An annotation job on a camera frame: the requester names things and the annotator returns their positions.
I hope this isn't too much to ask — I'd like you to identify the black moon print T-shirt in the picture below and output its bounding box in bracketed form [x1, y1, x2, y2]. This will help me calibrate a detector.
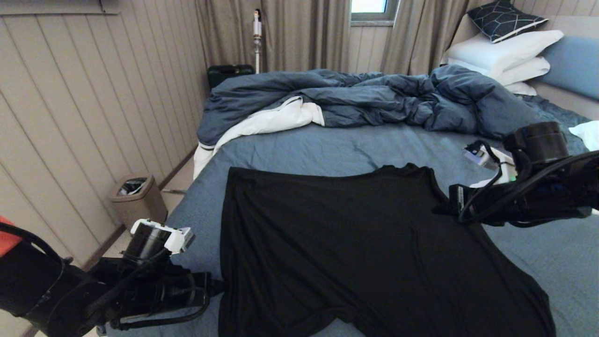
[218, 163, 556, 337]

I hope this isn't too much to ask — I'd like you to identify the brown trash bin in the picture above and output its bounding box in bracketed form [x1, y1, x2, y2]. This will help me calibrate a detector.
[109, 174, 168, 230]

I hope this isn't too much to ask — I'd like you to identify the white cloth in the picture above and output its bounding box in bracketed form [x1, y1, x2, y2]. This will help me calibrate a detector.
[569, 121, 599, 153]

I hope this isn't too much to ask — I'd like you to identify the black bin liner bag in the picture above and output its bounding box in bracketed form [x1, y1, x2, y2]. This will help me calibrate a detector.
[117, 178, 147, 196]

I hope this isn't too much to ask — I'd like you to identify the white pillow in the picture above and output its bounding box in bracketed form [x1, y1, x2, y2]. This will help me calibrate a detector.
[444, 30, 564, 74]
[447, 57, 551, 87]
[504, 82, 538, 97]

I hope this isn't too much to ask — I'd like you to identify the blue headboard cushion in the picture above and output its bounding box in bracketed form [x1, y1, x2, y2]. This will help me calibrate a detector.
[541, 36, 599, 102]

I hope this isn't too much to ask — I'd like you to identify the white sheet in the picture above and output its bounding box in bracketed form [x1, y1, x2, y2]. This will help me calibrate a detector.
[193, 96, 325, 180]

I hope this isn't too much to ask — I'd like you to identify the blue bed sheet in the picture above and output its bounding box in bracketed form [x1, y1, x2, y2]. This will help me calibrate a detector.
[96, 95, 599, 337]

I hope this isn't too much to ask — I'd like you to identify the dark patterned pillow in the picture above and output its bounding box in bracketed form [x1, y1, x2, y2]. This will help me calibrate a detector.
[467, 0, 549, 44]

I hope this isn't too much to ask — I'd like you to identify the crumpled blue duvet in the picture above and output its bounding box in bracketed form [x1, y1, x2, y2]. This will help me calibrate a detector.
[197, 65, 548, 147]

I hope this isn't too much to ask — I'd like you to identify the beige curtain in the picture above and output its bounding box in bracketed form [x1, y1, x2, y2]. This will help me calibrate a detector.
[194, 0, 351, 74]
[380, 0, 492, 77]

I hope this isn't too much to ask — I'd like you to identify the black hard case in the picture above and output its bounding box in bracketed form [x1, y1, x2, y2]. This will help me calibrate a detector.
[207, 64, 256, 88]

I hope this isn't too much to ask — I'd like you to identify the white stick vacuum cleaner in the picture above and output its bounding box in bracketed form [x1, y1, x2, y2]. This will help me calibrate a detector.
[253, 8, 263, 74]

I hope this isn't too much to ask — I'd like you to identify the grey framed window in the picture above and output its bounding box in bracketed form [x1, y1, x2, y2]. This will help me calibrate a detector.
[350, 0, 401, 23]

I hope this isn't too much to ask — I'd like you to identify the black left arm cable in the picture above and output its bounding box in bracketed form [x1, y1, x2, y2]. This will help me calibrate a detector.
[0, 222, 211, 334]

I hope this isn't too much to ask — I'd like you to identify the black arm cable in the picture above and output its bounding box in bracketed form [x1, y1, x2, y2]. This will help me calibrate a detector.
[459, 139, 599, 227]
[0, 222, 211, 334]

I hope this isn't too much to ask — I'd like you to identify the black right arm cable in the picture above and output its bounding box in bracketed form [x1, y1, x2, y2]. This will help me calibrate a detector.
[459, 139, 599, 227]

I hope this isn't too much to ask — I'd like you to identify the beige upholstered bed frame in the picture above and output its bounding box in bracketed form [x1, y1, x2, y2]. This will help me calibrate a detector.
[441, 13, 599, 122]

